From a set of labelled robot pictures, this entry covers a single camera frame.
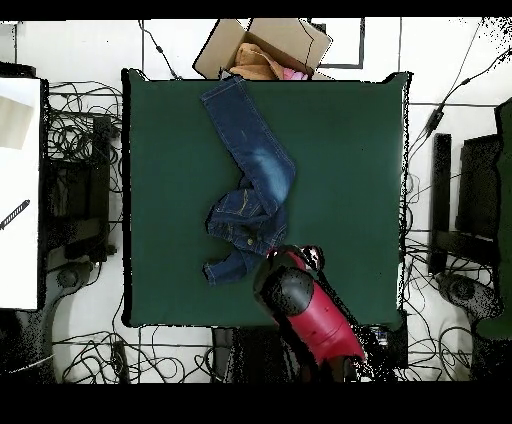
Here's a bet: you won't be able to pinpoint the black power adapter cable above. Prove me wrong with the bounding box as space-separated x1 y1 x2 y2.
405 46 512 169

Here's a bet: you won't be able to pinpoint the brown cardboard box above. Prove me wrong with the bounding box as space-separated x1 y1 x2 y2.
192 17 333 81

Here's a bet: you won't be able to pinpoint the slim black power strip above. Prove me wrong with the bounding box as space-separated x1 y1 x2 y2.
111 339 130 383

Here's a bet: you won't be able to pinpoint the white desk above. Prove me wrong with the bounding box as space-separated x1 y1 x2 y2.
0 77 42 310

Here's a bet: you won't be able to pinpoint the black flat panel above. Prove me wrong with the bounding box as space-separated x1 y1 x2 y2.
455 133 502 241

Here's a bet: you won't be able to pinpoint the grey chair base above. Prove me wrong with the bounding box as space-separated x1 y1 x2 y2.
46 259 97 309

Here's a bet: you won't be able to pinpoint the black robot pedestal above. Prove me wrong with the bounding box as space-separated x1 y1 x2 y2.
211 326 297 383

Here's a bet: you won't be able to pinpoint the black upright bar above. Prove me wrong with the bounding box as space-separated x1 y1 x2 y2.
428 133 453 276

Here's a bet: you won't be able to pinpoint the blue denim jeans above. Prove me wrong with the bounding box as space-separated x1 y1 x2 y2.
201 74 298 287

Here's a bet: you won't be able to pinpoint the black cable with inline switch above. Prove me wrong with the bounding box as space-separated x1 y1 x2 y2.
137 18 182 81

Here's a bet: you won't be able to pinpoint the beige box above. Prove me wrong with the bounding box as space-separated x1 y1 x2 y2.
0 95 34 151

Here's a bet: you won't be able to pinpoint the black metal stand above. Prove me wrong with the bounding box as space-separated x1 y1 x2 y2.
39 115 114 263

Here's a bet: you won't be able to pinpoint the pink cloth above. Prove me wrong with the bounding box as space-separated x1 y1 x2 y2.
281 66 311 81

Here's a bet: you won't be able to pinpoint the dark green table cloth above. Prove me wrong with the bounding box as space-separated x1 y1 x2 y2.
121 68 413 329

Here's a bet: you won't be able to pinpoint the orange towel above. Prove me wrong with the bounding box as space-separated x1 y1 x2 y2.
228 42 283 81

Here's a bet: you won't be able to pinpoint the black ribbed strip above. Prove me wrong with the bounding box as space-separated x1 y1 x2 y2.
0 198 32 232

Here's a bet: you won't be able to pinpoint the tangled black cables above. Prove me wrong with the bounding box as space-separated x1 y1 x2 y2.
51 327 213 383
44 80 124 195

